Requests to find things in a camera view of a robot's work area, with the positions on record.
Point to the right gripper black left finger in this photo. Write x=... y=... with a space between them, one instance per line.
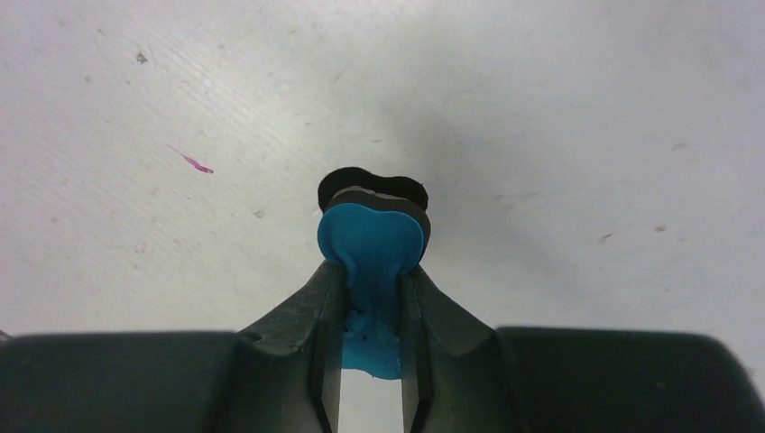
x=286 y=373

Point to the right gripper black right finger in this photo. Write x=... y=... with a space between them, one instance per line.
x=453 y=375

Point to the blue black whiteboard eraser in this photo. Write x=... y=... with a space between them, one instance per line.
x=375 y=228

